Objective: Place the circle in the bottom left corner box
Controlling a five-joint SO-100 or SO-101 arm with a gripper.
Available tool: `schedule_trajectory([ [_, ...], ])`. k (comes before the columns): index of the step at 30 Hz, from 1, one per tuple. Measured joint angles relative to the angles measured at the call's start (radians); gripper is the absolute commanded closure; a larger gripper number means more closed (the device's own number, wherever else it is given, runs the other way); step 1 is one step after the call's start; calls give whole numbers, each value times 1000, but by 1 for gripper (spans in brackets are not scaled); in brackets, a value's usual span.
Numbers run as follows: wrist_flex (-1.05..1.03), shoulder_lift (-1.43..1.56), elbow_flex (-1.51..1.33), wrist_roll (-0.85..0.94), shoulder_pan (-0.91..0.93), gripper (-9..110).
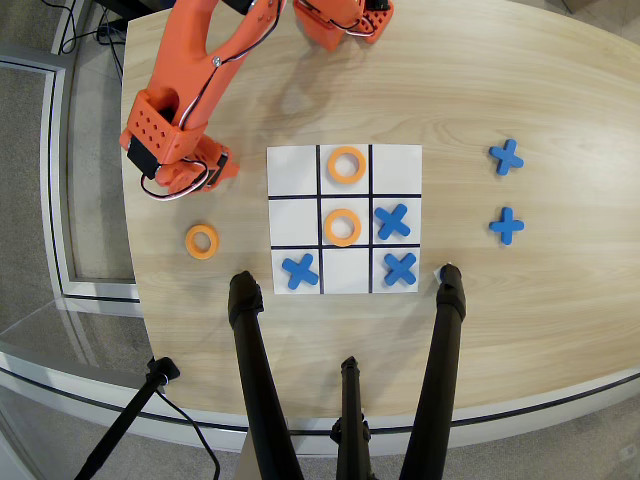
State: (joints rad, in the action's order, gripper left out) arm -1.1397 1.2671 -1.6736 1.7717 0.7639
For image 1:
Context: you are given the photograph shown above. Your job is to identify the black camera tripod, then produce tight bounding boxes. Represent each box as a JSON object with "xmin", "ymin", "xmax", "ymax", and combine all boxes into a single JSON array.
[{"xmin": 0, "ymin": 338, "xmax": 640, "ymax": 457}]

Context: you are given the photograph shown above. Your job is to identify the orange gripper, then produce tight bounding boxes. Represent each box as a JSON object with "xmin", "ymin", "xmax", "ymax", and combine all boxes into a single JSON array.
[{"xmin": 153, "ymin": 133, "xmax": 240, "ymax": 195}]

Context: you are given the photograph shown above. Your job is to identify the black floor cable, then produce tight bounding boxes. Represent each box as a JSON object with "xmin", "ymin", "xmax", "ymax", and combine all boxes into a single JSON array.
[{"xmin": 154, "ymin": 388, "xmax": 222, "ymax": 480}]

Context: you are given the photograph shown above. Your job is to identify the thick black tripod leg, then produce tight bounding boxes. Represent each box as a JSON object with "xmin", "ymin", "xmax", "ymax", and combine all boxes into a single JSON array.
[
  {"xmin": 398, "ymin": 263, "xmax": 467, "ymax": 480},
  {"xmin": 227, "ymin": 270, "xmax": 306, "ymax": 480}
]

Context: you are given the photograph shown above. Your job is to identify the black light stand pole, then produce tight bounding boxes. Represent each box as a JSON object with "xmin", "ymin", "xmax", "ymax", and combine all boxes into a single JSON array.
[{"xmin": 73, "ymin": 355, "xmax": 181, "ymax": 480}]

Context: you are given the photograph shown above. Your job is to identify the white tic-tac-toe board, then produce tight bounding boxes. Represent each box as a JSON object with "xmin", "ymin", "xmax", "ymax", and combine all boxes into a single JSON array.
[{"xmin": 265, "ymin": 143, "xmax": 424, "ymax": 296}]

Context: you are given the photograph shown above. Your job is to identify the black cable bundle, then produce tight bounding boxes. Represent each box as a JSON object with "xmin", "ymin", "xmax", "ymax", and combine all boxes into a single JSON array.
[{"xmin": 55, "ymin": 0, "xmax": 126, "ymax": 77}]

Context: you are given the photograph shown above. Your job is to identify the blue foam cross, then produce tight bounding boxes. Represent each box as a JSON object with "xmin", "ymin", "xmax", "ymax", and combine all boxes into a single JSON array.
[
  {"xmin": 373, "ymin": 203, "xmax": 413, "ymax": 241},
  {"xmin": 488, "ymin": 206, "xmax": 526, "ymax": 247},
  {"xmin": 281, "ymin": 252, "xmax": 320, "ymax": 291},
  {"xmin": 488, "ymin": 138, "xmax": 525, "ymax": 176},
  {"xmin": 382, "ymin": 251, "xmax": 419, "ymax": 289}
]

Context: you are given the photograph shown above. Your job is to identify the white framed glass panel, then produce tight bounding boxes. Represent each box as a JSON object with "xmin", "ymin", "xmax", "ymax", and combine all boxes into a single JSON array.
[{"xmin": 0, "ymin": 53, "xmax": 142, "ymax": 304}]

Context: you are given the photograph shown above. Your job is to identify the orange foam ring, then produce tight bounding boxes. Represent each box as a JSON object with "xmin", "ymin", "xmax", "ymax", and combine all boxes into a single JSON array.
[
  {"xmin": 323, "ymin": 208, "xmax": 363, "ymax": 248},
  {"xmin": 327, "ymin": 145, "xmax": 368, "ymax": 184},
  {"xmin": 185, "ymin": 224, "xmax": 221, "ymax": 260}
]

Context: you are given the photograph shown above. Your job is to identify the black furniture base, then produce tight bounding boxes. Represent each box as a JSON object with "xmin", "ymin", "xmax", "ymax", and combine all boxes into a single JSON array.
[{"xmin": 92, "ymin": 0, "xmax": 176, "ymax": 22}]

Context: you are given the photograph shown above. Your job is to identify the thin black tripod leg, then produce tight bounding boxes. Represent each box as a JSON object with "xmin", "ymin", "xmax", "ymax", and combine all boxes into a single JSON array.
[{"xmin": 329, "ymin": 355, "xmax": 374, "ymax": 480}]

